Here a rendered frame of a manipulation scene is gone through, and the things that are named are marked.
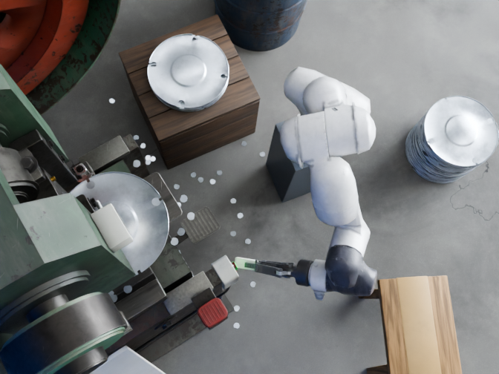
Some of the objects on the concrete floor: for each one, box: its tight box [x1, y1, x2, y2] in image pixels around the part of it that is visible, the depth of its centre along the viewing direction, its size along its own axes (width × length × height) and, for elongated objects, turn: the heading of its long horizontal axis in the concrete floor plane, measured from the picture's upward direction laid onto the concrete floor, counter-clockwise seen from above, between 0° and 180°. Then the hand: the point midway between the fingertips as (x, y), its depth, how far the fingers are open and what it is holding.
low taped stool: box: [359, 275, 462, 374], centre depth 210 cm, size 34×24×34 cm
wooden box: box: [119, 14, 261, 170], centre depth 229 cm, size 40×38×35 cm
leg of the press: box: [105, 268, 235, 364], centre depth 175 cm, size 92×12×90 cm, turn 122°
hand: (246, 263), depth 175 cm, fingers closed
